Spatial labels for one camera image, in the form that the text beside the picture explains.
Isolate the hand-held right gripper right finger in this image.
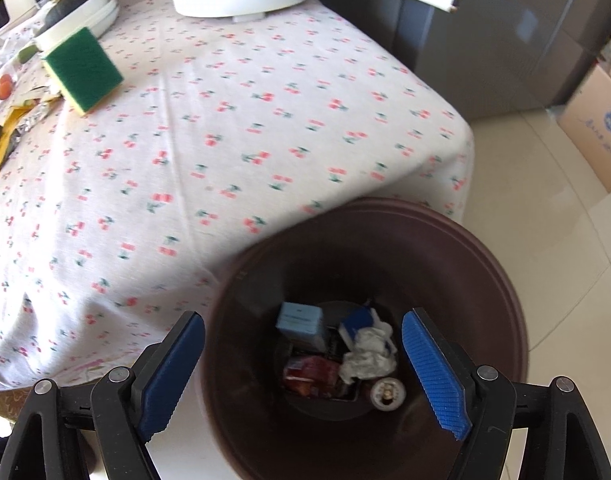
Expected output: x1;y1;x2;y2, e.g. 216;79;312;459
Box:
402;307;611;480

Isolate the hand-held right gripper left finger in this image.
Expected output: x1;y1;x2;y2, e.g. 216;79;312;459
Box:
0;310;206;480

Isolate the red drink can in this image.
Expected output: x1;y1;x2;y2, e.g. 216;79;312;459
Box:
372;377;407;407

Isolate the white tissue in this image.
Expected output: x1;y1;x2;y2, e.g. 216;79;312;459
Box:
340;322;399;386

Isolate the blue tissue box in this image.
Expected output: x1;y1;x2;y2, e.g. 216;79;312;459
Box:
338;306;393;356

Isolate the brown plastic trash bin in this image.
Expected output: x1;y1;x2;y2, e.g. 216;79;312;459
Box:
200;197;529;480

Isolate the red cartoon snack packet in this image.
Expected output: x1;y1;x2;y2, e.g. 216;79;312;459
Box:
284;354;347;398

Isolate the small light blue carton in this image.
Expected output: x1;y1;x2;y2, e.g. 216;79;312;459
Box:
276;302;325;352

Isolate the cherry print tablecloth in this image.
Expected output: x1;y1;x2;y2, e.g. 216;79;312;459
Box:
0;0;473;391

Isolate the yellow foil wrapper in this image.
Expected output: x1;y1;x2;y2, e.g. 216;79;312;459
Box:
0;95;61;178

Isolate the large cardboard box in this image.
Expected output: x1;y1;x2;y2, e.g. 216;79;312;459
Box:
558;62;611;193

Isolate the green and yellow sponge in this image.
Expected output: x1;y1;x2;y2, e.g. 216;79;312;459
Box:
41;26;125;113

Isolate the grey refrigerator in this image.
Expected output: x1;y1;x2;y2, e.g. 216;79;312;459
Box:
310;0;611;123

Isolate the dark green squash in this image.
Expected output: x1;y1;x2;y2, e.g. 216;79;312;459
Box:
42;0;93;28

